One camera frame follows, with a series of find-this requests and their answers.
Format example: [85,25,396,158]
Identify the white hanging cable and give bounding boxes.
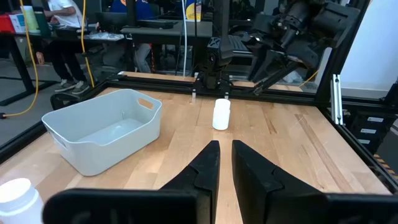
[181,0,190,77]

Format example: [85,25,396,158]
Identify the white plastic basket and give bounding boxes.
[41,88,164,177]

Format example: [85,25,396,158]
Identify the white pill bottle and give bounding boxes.
[211,98,232,131]
[0,177,45,224]

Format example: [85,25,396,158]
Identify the black box white labels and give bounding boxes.
[343,110,394,155]

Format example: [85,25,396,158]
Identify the black frame foot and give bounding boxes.
[50,91,82,111]

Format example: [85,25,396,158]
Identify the person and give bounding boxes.
[43,0,91,96]
[110,0,155,74]

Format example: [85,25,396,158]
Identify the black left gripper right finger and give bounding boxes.
[231,139,398,224]

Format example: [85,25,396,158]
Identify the silver aluminium bracket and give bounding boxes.
[330,73,345,126]

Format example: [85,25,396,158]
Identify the white blue box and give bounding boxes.
[9,13,27,34]

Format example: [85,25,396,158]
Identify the red box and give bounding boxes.
[0,14,16,34]

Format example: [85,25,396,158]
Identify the dark laptop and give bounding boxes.
[136,17,180,30]

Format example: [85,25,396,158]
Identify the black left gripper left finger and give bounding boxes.
[42,139,221,224]

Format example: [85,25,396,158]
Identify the yellow blue bag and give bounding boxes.
[185,0,203,23]

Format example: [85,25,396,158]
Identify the black desk angled legs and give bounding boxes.
[0,26,127,107]

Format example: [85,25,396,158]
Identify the black desk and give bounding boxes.
[120,20,215,74]

